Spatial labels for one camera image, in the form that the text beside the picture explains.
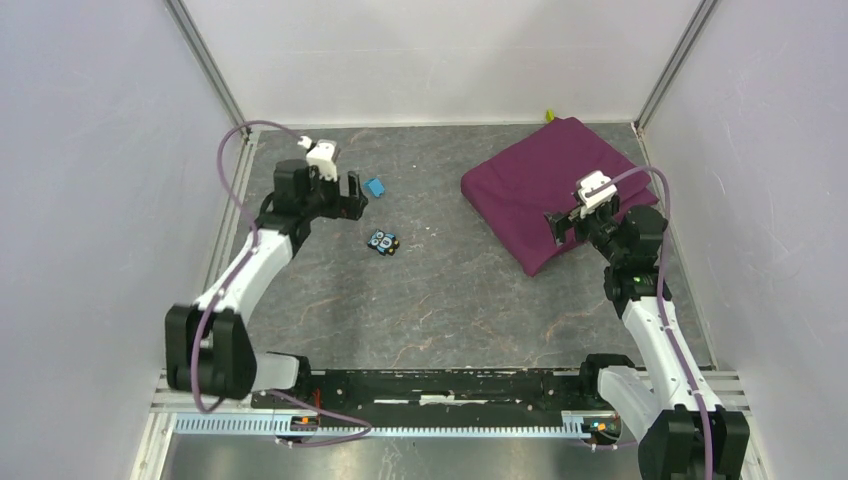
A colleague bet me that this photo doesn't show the blue small block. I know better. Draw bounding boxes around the blue small block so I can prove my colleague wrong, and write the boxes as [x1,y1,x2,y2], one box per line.
[363,177,385,198]

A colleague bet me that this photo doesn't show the purple cloth wrap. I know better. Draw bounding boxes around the purple cloth wrap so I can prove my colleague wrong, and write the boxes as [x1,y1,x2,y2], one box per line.
[460,117,635,277]

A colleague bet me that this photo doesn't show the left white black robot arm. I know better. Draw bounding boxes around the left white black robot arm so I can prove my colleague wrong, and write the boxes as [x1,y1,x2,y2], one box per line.
[164,159,368,408]

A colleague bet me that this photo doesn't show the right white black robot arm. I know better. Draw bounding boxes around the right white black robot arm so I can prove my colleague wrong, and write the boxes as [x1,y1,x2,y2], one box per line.
[545,198,750,479]

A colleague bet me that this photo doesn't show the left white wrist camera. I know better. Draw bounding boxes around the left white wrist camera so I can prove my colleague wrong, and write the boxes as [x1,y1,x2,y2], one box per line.
[298,135,339,182]

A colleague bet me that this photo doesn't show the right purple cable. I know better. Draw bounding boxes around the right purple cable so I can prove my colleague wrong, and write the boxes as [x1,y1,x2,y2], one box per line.
[582,165,715,480]

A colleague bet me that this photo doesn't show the purple cable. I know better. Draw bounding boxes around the purple cable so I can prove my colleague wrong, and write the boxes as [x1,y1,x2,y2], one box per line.
[582,165,715,480]
[189,119,374,449]

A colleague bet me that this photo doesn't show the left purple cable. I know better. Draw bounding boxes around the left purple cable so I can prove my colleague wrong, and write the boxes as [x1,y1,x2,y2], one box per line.
[189,119,374,449]

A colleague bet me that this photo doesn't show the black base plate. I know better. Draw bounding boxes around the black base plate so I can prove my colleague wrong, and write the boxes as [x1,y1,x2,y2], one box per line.
[288,368,618,429]

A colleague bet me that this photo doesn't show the aluminium frame rail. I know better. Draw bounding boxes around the aluminium frame rail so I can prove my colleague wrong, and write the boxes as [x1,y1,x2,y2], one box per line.
[129,370,770,480]

